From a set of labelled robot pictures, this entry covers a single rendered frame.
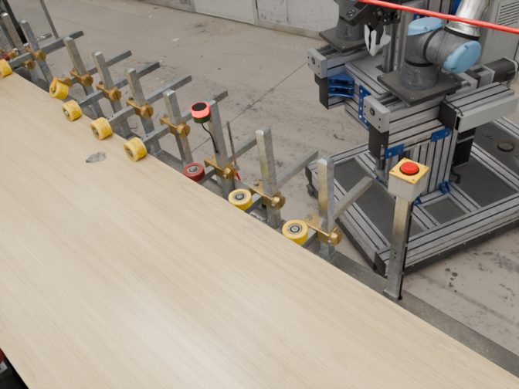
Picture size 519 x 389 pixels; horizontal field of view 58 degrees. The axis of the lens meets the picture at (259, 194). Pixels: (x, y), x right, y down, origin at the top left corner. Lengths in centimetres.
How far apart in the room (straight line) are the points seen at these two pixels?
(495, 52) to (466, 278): 108
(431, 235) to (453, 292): 31
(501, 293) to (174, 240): 164
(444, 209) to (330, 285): 134
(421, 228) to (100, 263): 155
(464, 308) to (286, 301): 131
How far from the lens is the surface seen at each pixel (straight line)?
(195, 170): 178
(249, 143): 193
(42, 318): 153
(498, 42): 227
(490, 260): 269
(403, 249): 140
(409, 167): 120
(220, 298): 136
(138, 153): 188
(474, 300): 251
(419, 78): 186
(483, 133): 314
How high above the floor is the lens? 200
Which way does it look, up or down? 42 degrees down
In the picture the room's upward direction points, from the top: 9 degrees counter-clockwise
